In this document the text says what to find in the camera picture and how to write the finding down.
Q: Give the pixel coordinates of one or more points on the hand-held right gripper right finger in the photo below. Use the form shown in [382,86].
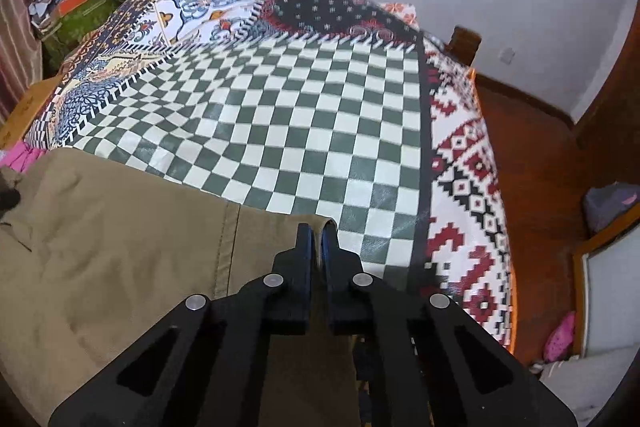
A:
[326,252]

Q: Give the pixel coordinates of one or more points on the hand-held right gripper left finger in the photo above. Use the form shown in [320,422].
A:
[306,252]

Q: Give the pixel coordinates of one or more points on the khaki pants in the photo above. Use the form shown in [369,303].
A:
[125,257]

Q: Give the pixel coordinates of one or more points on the pink pants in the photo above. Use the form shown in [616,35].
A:
[20,157]

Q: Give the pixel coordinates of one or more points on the patchwork printed blanket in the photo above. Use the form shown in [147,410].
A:
[300,107]

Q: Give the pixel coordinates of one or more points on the pink soft item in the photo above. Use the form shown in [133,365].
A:
[560,339]

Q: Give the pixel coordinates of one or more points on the wooden framed white board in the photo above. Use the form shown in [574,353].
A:
[607,292]

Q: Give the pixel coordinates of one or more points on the white cloth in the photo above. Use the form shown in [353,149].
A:
[580,382]

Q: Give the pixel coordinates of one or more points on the grey purple cloth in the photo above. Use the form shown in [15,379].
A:
[610,207]

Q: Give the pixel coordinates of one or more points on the tan wooden board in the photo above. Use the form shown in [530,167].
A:
[27,107]

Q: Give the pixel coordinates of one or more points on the brown wooden door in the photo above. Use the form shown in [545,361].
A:
[617,97]

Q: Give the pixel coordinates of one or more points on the orange box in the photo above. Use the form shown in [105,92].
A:
[75,2]

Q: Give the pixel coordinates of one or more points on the striped curtain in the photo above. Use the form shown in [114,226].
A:
[17,32]

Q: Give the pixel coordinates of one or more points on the wooden bed post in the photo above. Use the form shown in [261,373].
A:
[465,44]

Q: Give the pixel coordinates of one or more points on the white wall socket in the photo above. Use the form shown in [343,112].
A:
[508,55]

